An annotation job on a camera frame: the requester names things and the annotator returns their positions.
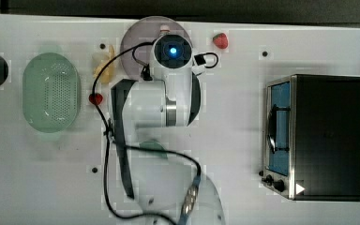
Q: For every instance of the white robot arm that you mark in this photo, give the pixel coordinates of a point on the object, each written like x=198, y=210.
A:
x=169, y=187

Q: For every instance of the green cup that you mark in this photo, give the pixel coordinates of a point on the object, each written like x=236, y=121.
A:
x=155, y=148

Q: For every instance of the plush peeled banana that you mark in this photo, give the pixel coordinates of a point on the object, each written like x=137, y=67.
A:
x=100, y=60

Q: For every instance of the large red plush strawberry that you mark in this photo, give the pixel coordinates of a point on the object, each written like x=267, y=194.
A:
x=221, y=41

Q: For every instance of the small red plush strawberry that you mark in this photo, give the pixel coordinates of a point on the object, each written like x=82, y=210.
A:
x=95, y=99

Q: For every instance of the green perforated basket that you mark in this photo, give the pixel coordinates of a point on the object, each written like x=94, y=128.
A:
x=51, y=93

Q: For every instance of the black toaster oven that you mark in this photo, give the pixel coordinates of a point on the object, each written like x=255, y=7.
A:
x=311, y=149

